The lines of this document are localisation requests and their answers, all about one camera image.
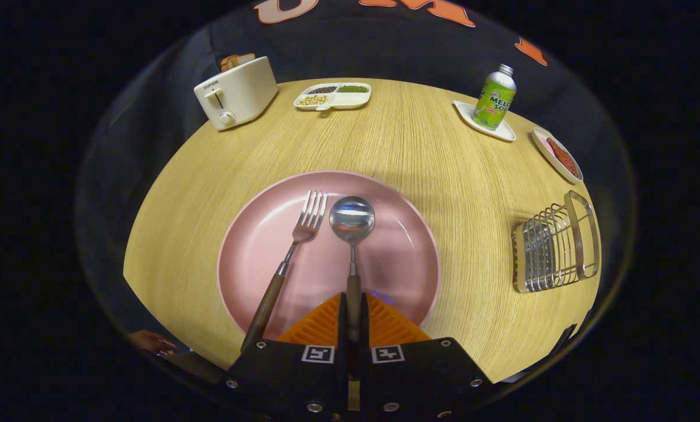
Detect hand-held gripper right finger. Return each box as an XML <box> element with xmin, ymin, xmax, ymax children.
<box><xmin>360</xmin><ymin>292</ymin><xmax>492</xmax><ymax>422</ymax></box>

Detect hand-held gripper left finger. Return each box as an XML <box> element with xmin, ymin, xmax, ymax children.
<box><xmin>227</xmin><ymin>292</ymin><xmax>350</xmax><ymax>422</ymax></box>

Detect wooden handled fork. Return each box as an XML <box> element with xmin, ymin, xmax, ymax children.
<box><xmin>240</xmin><ymin>189</ymin><xmax>329</xmax><ymax>354</ymax></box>

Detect wooden handled spoon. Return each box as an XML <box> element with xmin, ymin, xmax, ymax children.
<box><xmin>329</xmin><ymin>196</ymin><xmax>376</xmax><ymax>382</ymax></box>

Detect pink plate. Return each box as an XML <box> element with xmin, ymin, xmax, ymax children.
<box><xmin>217</xmin><ymin>170</ymin><xmax>442</xmax><ymax>343</ymax></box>

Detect small white dish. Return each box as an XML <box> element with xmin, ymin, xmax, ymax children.
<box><xmin>531</xmin><ymin>127</ymin><xmax>585</xmax><ymax>185</ymax></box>

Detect white square coaster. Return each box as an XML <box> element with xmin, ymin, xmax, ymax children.
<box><xmin>453</xmin><ymin>100</ymin><xmax>517</xmax><ymax>142</ymax></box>

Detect red food slices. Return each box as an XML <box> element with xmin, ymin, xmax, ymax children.
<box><xmin>546</xmin><ymin>138</ymin><xmax>580</xmax><ymax>178</ymax></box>

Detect white divided tray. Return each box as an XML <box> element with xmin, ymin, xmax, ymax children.
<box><xmin>293</xmin><ymin>83</ymin><xmax>373</xmax><ymax>111</ymax></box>

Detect white toaster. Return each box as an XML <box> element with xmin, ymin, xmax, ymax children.
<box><xmin>193</xmin><ymin>56</ymin><xmax>279</xmax><ymax>131</ymax></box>

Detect green soda bottle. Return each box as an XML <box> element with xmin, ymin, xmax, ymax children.
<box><xmin>472</xmin><ymin>63</ymin><xmax>517</xmax><ymax>131</ymax></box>

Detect metal wire rack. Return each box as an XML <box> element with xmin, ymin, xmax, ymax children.
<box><xmin>512</xmin><ymin>190</ymin><xmax>601</xmax><ymax>294</ymax></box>

